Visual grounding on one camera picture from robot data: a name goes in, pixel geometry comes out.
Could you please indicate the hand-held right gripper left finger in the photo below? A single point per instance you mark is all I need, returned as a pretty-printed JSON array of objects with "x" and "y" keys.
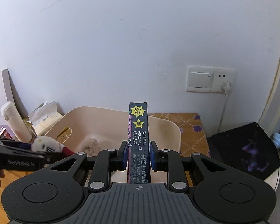
[{"x": 124, "y": 155}]

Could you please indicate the grey board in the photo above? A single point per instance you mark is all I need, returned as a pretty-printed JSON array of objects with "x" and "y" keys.
[{"x": 2, "y": 88}]

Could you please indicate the black pad with purple print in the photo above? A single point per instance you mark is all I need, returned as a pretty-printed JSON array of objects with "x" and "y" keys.
[{"x": 242, "y": 149}]

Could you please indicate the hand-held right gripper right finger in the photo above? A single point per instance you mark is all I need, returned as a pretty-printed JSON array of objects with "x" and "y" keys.
[{"x": 153, "y": 156}]

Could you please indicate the wooden desktop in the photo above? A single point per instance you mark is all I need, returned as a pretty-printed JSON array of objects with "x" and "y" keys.
[{"x": 15, "y": 176}]

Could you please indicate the white box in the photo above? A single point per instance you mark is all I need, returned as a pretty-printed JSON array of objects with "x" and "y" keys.
[{"x": 274, "y": 177}]

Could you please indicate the dark printed cardboard box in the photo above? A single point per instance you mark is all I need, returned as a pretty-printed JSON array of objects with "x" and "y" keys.
[{"x": 140, "y": 126}]

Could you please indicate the white paper packet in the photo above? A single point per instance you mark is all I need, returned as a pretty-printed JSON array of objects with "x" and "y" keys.
[{"x": 46, "y": 119}]

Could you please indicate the beige plastic tub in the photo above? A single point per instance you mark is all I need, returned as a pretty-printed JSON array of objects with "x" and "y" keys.
[{"x": 102, "y": 126}]

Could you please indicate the white thermos bottle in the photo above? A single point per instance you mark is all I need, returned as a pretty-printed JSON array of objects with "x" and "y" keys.
[{"x": 16, "y": 121}]

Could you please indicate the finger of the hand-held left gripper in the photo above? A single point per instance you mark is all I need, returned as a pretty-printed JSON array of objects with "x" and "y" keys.
[
  {"x": 52, "y": 158},
  {"x": 23, "y": 145}
]

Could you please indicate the fluffy pale plush toy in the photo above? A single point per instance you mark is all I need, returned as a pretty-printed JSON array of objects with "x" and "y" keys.
[{"x": 91, "y": 147}]

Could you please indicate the yellow packet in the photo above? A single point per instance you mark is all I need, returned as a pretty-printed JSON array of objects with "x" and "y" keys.
[{"x": 65, "y": 134}]

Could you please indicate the white wall socket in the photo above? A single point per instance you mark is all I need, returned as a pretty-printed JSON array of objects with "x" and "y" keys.
[{"x": 224, "y": 75}]

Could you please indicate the white plug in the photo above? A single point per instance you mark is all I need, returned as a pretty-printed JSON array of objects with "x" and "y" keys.
[{"x": 226, "y": 87}]

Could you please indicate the white wall switch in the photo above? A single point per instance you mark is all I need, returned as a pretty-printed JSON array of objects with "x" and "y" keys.
[{"x": 199, "y": 79}]

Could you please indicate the white plush toy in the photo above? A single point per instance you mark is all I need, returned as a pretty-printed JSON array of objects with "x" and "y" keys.
[{"x": 45, "y": 144}]

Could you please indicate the red carton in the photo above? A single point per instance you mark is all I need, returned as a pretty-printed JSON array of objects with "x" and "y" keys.
[{"x": 5, "y": 133}]

